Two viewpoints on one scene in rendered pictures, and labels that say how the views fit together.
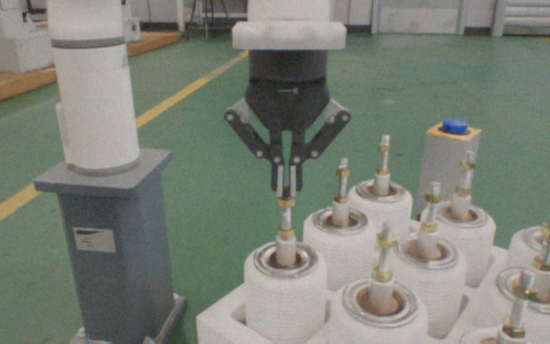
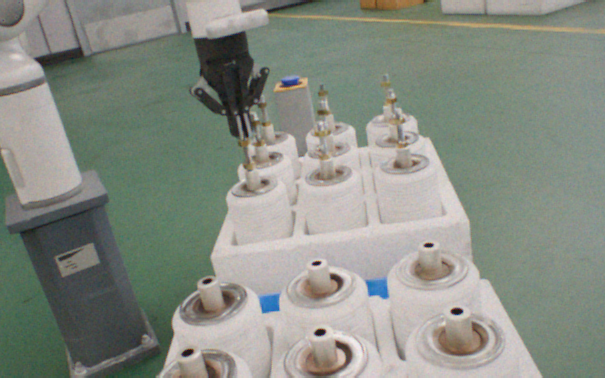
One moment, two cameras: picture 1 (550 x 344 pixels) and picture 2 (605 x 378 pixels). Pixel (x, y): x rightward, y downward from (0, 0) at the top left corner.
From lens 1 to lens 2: 0.51 m
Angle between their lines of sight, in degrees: 29
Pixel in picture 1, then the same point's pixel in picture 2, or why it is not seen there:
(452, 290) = (355, 163)
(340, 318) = (315, 191)
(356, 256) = (288, 176)
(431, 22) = (147, 26)
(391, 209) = (286, 145)
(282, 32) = (237, 22)
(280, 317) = (272, 221)
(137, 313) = (131, 315)
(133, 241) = (110, 247)
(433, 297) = not seen: hidden behind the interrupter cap
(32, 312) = not seen: outside the picture
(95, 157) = (57, 183)
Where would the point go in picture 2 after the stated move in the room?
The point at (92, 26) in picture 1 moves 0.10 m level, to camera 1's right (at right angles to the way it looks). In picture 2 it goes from (28, 69) to (97, 51)
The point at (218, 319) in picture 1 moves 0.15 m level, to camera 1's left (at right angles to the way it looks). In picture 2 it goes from (227, 250) to (136, 294)
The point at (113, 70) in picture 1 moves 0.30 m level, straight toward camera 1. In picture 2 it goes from (50, 103) to (194, 102)
